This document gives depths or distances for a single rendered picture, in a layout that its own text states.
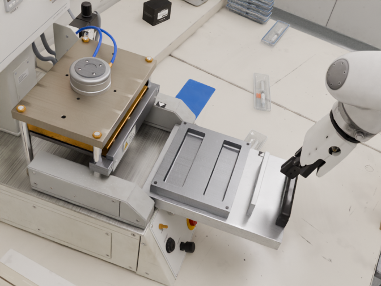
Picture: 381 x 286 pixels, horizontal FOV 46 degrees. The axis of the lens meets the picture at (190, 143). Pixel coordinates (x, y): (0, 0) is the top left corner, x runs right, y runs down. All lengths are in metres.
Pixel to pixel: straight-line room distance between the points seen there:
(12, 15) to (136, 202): 0.40
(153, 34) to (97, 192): 0.89
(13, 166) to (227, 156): 0.46
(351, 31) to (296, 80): 1.79
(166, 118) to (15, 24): 0.39
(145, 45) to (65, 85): 0.71
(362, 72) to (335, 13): 2.74
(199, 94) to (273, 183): 0.59
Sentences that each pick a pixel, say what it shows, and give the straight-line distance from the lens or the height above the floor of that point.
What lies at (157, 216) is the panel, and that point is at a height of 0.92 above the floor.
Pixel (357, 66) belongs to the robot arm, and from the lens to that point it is 0.66.
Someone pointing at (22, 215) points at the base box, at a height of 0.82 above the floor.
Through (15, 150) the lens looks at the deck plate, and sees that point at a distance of 1.04.
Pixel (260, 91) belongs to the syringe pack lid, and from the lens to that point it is 1.52.
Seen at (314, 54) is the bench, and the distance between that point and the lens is 1.83.
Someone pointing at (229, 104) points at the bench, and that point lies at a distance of 1.46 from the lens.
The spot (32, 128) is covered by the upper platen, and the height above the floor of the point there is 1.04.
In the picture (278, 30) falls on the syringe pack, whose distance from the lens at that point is 1.86.
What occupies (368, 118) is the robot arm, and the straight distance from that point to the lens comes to 0.74.
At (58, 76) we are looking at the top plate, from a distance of 0.93.
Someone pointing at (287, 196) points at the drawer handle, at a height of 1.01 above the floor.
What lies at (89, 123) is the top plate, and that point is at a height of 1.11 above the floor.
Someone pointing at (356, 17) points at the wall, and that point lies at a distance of 3.36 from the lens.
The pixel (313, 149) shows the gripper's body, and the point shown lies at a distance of 0.80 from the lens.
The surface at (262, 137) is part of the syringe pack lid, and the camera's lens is 1.35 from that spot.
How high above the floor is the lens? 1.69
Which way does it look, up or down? 46 degrees down
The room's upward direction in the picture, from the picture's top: 12 degrees clockwise
